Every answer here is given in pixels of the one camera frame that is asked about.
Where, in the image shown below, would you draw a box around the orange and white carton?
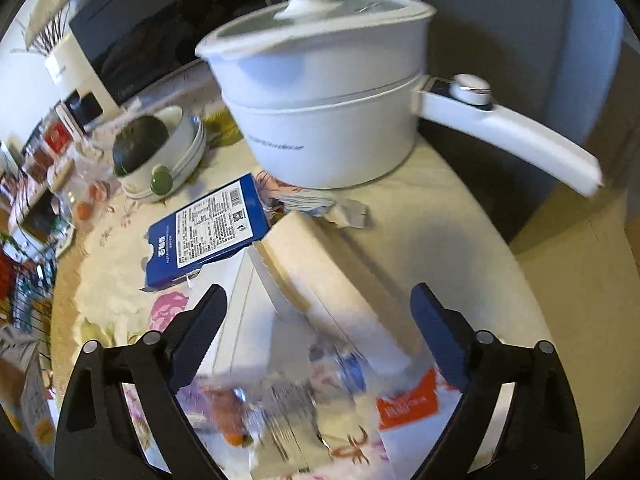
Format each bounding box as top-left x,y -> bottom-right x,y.
0,325 -> 56,461

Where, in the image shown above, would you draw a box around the white air fryer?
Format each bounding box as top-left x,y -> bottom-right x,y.
44,25 -> 121,126

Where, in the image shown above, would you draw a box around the black wire rack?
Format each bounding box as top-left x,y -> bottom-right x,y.
0,230 -> 58,331

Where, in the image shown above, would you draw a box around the white bowl with dark squash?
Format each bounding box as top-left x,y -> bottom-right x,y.
117,105 -> 207,203

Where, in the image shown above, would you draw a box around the blue cardboard box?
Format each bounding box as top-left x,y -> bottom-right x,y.
140,173 -> 271,292

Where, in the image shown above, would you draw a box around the dried branches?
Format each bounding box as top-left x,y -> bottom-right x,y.
10,10 -> 71,56

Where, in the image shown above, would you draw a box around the black microwave oven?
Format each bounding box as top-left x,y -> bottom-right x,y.
70,0 -> 273,106

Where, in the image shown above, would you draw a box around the floral tablecloth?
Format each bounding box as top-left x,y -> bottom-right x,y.
50,95 -> 556,480

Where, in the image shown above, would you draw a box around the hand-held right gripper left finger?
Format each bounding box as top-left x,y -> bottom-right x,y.
54,283 -> 228,480

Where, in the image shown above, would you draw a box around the dark green squash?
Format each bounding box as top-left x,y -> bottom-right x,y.
112,115 -> 170,170

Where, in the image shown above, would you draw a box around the orange carrot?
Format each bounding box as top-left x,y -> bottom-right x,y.
210,390 -> 251,448

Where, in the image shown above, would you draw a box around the small green ceramic knob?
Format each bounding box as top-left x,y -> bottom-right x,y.
151,164 -> 174,196

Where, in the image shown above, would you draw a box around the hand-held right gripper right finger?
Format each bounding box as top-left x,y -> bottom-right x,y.
410,283 -> 586,480

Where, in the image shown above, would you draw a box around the white and orange packet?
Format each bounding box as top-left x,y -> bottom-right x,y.
375,367 -> 471,431

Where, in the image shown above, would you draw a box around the white electric pot with handle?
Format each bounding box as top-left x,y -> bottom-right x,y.
195,0 -> 603,197

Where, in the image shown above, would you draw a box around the crumpled white wrapper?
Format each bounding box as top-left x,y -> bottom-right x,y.
257,172 -> 371,228

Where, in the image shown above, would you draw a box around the beige cardboard box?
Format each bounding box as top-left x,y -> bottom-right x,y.
252,210 -> 426,376

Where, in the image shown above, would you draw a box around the white cardboard box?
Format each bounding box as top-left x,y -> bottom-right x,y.
197,247 -> 321,386

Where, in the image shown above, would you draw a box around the clear plastic bottle blue cap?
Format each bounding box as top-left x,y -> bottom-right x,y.
240,340 -> 368,441

